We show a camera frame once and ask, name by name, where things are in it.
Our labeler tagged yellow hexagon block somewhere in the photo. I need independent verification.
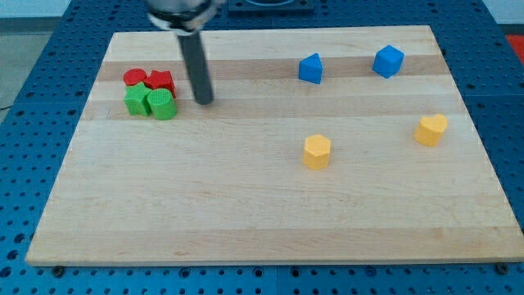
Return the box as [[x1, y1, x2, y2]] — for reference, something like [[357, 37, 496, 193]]
[[303, 134, 332, 170]]

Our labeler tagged wooden board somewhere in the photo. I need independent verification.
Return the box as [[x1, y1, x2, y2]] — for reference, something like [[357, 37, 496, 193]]
[[26, 25, 523, 266]]

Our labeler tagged green cylinder block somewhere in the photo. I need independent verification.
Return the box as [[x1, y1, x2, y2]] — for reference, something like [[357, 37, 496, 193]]
[[147, 88, 178, 120]]

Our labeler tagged red star block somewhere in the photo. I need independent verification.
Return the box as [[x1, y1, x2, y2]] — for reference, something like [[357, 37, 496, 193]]
[[143, 70, 176, 98]]

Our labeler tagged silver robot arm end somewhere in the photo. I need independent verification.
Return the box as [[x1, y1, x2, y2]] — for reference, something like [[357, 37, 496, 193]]
[[145, 0, 226, 36]]

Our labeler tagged dark grey pointer rod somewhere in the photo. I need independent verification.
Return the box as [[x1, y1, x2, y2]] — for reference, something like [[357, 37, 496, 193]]
[[178, 32, 214, 105]]

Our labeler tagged blue cube block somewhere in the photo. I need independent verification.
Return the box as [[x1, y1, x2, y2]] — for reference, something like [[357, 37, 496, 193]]
[[373, 45, 404, 79]]

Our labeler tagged blue triangular prism block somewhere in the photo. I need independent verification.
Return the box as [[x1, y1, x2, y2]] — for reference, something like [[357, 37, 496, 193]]
[[298, 53, 323, 84]]

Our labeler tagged yellow heart block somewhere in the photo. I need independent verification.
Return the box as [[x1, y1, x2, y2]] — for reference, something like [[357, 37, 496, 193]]
[[413, 114, 448, 147]]

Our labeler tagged red cylinder block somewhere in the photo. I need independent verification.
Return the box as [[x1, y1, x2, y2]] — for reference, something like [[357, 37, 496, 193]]
[[123, 68, 147, 86]]

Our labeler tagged green star block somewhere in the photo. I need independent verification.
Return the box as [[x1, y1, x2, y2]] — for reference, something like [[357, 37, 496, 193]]
[[124, 82, 151, 116]]

